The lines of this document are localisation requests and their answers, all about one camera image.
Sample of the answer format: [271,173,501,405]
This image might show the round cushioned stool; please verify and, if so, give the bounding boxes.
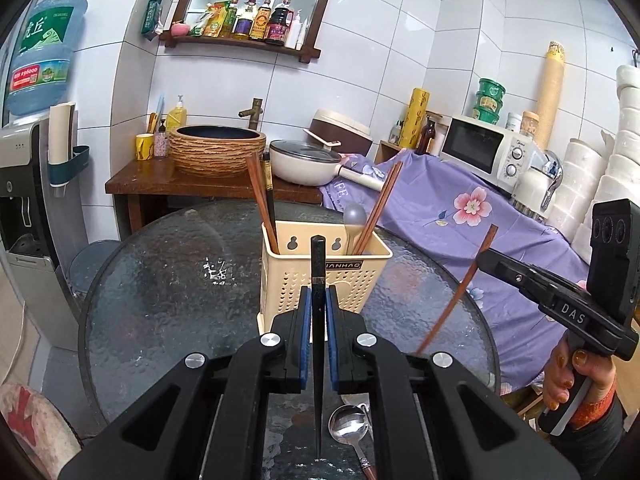
[1,382,81,479]

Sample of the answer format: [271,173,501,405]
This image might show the blue water jug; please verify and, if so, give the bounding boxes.
[6,0,88,117]

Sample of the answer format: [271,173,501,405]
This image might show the dark wooden counter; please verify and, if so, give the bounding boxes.
[104,156,326,233]

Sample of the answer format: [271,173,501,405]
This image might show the dark soy sauce bottle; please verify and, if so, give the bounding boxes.
[265,0,294,47]

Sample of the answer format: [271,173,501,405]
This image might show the yellow mug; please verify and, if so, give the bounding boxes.
[134,133,154,162]

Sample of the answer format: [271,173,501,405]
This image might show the right hand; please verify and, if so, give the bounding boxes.
[542,333,616,411]

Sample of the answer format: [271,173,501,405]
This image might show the cream utensil holder basket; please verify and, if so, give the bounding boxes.
[256,220,394,336]

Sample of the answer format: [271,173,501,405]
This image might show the green stacked bowls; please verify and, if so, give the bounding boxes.
[472,78,506,125]

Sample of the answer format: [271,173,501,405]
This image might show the yellow soap bottle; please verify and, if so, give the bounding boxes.
[165,94,188,131]

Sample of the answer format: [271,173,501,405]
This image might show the white kettle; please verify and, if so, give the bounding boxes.
[511,150,564,223]

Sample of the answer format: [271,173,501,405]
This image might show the green hanging packet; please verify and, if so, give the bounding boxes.
[141,0,163,41]

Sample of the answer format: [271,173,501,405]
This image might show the water dispenser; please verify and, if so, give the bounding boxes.
[1,113,88,350]

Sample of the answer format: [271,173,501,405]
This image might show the steel spoon wooden handle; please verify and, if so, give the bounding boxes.
[328,404,378,480]

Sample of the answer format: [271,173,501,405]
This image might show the brass faucet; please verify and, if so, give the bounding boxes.
[238,98,264,131]

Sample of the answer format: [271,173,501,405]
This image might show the tall beige paper roll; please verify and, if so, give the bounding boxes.
[535,41,565,150]

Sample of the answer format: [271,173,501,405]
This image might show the cream pan with lid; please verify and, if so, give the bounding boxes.
[268,138,386,192]

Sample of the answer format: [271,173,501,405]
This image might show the yellow foil roll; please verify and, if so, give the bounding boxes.
[398,88,430,150]

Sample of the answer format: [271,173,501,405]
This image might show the brown cream rice cooker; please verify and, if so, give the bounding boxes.
[305,108,373,156]

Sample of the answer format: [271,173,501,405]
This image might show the purple floral cloth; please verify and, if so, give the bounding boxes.
[319,148,591,391]

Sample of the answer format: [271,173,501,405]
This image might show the white microwave oven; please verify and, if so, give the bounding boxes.
[439,116,547,195]

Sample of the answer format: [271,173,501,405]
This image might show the woven basin sink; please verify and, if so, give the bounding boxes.
[168,125,266,178]

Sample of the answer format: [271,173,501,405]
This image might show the round glass table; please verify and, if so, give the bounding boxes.
[77,199,501,426]

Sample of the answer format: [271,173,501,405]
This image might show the brown glass bottle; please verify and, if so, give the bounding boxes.
[414,117,436,155]

